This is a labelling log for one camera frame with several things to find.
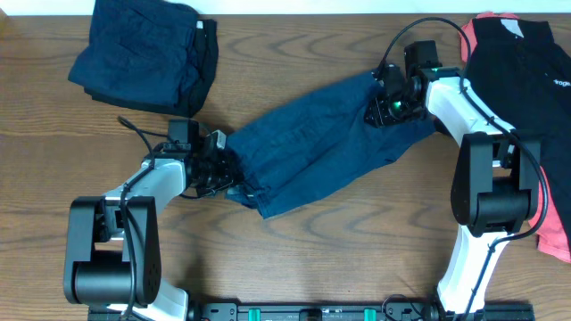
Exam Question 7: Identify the blue shorts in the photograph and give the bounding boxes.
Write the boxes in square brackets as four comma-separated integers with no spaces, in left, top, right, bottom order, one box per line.
[226,71,435,218]

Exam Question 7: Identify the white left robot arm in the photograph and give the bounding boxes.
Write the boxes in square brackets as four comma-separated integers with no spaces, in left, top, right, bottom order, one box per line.
[63,117,241,321]

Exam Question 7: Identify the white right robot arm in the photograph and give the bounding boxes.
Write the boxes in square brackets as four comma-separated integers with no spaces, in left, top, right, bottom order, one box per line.
[364,40,545,320]

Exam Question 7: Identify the black and coral t-shirt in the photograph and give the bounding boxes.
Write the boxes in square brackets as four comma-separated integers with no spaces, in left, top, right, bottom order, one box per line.
[460,12,570,261]

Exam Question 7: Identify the folded dark navy garment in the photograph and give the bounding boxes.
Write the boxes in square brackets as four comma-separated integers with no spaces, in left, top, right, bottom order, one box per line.
[68,0,219,118]

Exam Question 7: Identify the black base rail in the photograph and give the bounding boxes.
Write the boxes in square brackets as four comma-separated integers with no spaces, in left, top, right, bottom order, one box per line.
[87,299,536,321]

